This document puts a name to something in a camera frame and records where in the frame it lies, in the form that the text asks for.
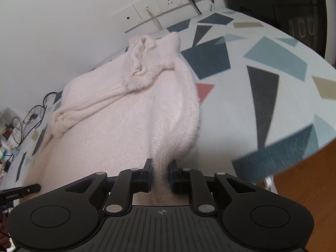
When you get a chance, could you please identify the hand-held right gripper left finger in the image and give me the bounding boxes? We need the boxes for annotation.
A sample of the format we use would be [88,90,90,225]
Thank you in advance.
[64,158,153,214]

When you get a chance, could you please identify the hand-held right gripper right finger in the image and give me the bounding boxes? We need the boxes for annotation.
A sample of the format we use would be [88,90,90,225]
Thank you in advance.
[169,162,259,214]

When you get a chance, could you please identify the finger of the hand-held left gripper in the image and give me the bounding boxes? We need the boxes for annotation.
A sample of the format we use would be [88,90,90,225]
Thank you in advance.
[16,184,42,197]

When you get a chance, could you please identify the white fluffy sweater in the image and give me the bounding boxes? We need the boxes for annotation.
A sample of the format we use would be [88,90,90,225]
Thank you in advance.
[20,31,202,206]

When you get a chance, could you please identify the geometric patterned table cover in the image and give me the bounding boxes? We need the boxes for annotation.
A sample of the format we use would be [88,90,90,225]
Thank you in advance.
[14,9,336,184]

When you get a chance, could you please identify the black cabinet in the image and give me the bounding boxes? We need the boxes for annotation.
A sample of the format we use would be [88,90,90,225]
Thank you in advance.
[220,0,334,59]

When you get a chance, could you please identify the black cables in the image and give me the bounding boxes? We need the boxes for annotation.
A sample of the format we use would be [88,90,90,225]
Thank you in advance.
[0,92,58,150]

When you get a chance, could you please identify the beige flat cable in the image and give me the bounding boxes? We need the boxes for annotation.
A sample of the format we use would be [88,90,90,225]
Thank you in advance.
[145,5,164,30]

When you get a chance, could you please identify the blank white wall panel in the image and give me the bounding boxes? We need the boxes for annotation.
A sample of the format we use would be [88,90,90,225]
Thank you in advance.
[112,5,144,33]

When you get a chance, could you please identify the white cable outlet panel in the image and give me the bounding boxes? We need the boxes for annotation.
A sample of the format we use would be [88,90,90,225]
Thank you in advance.
[133,0,164,21]

